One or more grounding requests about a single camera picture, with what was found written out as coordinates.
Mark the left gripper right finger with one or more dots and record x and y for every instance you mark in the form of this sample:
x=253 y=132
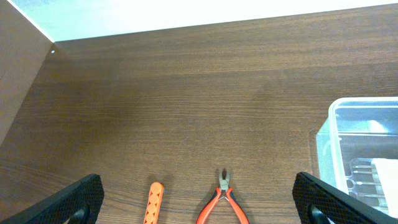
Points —
x=318 y=202

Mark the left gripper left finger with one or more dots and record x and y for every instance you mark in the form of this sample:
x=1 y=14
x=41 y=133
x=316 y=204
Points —
x=80 y=202

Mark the clear case of screwdriver bits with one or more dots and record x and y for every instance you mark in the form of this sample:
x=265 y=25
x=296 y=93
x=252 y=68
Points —
x=374 y=182

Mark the orange perforated bar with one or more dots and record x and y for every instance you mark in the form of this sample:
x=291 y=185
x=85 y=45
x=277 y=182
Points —
x=154 y=203

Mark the clear plastic container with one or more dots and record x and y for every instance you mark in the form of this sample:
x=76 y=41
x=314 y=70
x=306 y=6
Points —
x=357 y=127

